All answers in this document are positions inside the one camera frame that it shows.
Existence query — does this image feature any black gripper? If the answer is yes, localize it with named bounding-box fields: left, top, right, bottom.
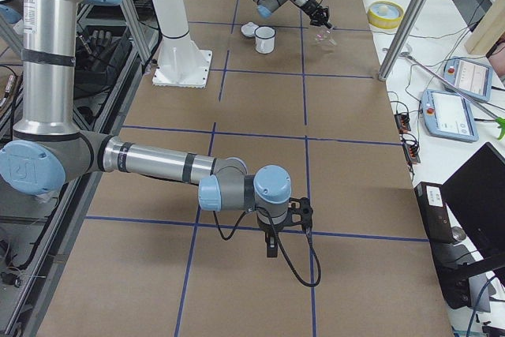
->
left=304, top=0, right=333, bottom=30
left=261, top=223, right=278, bottom=257

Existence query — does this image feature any clear plastic funnel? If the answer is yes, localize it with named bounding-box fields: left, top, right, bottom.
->
left=314, top=26, right=337, bottom=47

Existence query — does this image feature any white cup lid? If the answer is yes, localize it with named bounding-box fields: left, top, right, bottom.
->
left=241, top=22, right=259, bottom=39

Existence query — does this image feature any white enamel cup blue rim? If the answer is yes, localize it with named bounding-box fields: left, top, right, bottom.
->
left=254, top=26, right=276, bottom=54

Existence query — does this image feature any yellow tape roll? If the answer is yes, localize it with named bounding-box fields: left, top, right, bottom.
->
left=367, top=1, right=405, bottom=30

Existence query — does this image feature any far orange black adapter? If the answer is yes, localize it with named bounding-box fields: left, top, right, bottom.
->
left=395, top=112, right=411, bottom=134

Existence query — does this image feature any orange black adapter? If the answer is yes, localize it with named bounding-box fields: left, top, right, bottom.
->
left=395, top=112, right=411, bottom=134
left=402, top=140, right=421, bottom=164

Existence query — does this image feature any near teach pendant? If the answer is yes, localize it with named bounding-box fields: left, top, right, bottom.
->
left=421, top=89, right=479, bottom=142

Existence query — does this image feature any teach pendant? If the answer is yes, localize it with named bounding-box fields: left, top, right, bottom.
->
left=443, top=57, right=494, bottom=102
left=421, top=89, right=479, bottom=142

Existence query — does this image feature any near orange black adapter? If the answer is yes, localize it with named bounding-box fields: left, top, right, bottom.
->
left=402, top=140, right=421, bottom=164

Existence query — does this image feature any far teach pendant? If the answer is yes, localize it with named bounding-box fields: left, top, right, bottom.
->
left=443, top=57, right=494, bottom=102

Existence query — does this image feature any wooden beam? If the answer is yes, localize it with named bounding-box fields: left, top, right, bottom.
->
left=465, top=0, right=505, bottom=55

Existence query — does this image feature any black computer box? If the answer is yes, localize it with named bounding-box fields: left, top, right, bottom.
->
left=413, top=181, right=494, bottom=311

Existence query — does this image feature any metal reacher grabber stick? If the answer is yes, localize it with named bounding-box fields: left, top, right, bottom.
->
left=399, top=51, right=504, bottom=140

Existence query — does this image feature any black laptop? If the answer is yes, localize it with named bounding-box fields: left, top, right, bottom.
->
left=441, top=141, right=505, bottom=263

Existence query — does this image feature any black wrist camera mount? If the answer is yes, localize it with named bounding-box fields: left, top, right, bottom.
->
left=283, top=197, right=313, bottom=233
left=318, top=6, right=330, bottom=19

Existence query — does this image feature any aluminium frame post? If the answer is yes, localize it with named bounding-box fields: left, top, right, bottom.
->
left=378, top=0, right=427, bottom=81

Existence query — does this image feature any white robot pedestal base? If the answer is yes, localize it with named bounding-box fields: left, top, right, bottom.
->
left=152, top=0, right=212, bottom=88

